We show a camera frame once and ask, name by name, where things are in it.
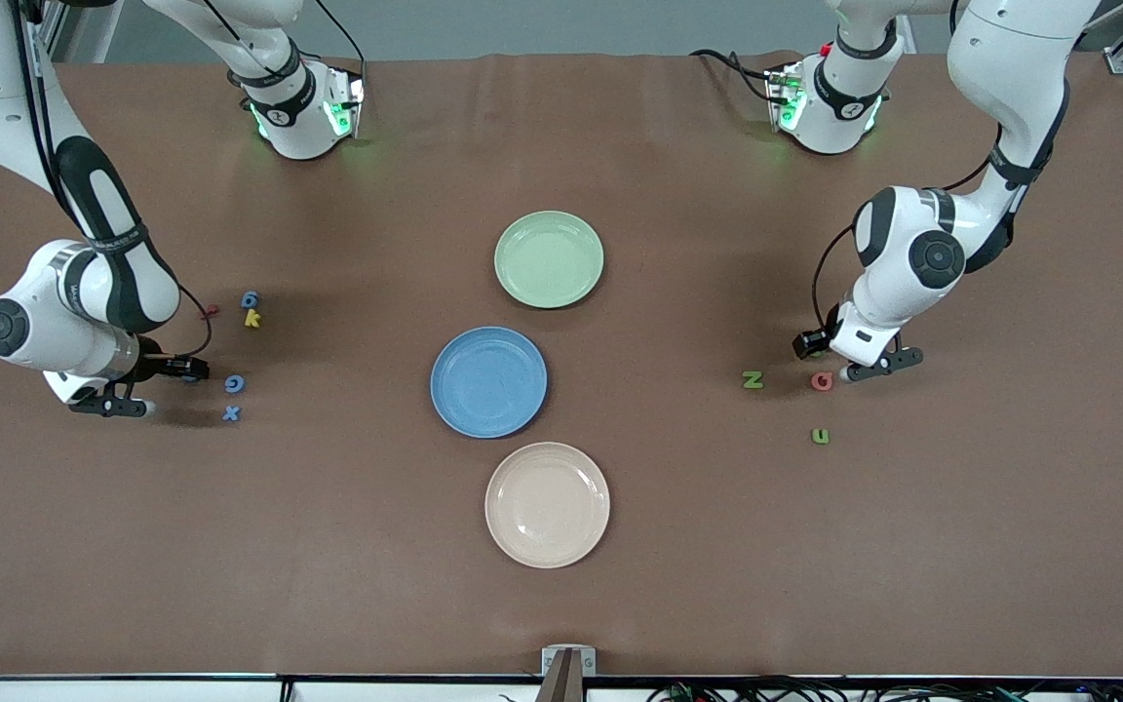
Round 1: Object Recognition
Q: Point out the brown table mat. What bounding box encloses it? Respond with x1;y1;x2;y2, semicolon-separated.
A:
0;51;1123;680

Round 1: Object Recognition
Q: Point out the green plate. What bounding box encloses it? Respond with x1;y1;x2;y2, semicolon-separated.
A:
494;211;605;310

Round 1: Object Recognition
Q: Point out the blue plate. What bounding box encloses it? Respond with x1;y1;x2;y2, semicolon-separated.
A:
430;327;549;440

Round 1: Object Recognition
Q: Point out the cream plate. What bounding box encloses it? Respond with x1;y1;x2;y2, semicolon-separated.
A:
484;442;611;569

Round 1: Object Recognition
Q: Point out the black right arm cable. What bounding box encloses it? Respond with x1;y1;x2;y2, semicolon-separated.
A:
11;0;214;364

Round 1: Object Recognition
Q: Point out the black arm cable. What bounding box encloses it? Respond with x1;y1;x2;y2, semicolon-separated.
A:
812;0;1003;337
11;0;214;364

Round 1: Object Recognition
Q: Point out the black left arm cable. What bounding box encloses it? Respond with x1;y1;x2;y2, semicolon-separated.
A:
812;0;1003;337

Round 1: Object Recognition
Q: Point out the black left base cable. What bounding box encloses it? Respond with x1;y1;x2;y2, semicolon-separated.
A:
690;49;779;103

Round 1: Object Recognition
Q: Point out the black base cable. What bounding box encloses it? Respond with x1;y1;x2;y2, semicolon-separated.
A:
690;49;779;103
313;0;368;65

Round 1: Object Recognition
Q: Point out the black right base cable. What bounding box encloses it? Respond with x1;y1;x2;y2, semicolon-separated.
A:
313;0;368;65

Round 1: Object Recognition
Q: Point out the grey metal camera bracket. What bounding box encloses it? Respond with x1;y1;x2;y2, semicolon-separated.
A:
541;645;598;702

